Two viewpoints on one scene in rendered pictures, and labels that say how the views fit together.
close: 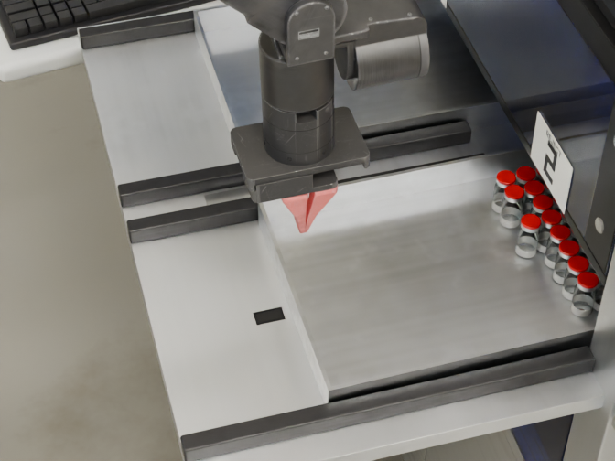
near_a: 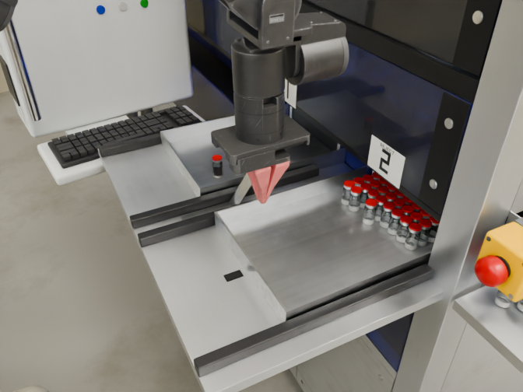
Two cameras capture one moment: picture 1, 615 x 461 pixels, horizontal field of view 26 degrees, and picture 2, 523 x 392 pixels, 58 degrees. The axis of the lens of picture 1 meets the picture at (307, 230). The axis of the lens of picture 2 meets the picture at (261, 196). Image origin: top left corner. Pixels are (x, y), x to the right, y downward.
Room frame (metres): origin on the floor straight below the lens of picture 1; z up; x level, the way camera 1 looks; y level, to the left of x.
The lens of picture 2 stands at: (0.31, 0.10, 1.44)
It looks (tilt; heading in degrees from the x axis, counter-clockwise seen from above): 36 degrees down; 349
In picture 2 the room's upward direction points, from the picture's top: straight up
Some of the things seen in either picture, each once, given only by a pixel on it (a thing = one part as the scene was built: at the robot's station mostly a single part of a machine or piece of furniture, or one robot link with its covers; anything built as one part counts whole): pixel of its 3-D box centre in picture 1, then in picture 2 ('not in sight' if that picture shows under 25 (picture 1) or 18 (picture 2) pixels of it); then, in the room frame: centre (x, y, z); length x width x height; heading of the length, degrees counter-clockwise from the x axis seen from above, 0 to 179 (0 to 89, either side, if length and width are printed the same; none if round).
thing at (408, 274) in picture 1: (451, 265); (332, 232); (0.92, -0.15, 0.90); 0.34 x 0.26 x 0.04; 106
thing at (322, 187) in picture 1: (286, 191); (251, 173); (0.80, 0.02, 1.12); 0.07 x 0.07 x 0.09; 15
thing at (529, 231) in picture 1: (528, 236); (370, 211); (0.95, -0.23, 0.90); 0.02 x 0.02 x 0.05
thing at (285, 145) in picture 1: (298, 124); (259, 118); (0.80, 0.01, 1.19); 0.10 x 0.07 x 0.07; 105
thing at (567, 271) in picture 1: (553, 239); (383, 211); (0.95, -0.25, 0.90); 0.18 x 0.02 x 0.05; 16
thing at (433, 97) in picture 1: (357, 63); (250, 146); (1.24, -0.06, 0.90); 0.34 x 0.26 x 0.04; 105
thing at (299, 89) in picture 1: (304, 63); (263, 66); (0.80, 0.00, 1.25); 0.07 x 0.06 x 0.07; 106
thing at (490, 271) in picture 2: not in sight; (493, 270); (0.69, -0.28, 0.99); 0.04 x 0.04 x 0.04; 15
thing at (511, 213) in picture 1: (512, 206); (355, 198); (1.00, -0.22, 0.90); 0.02 x 0.02 x 0.05
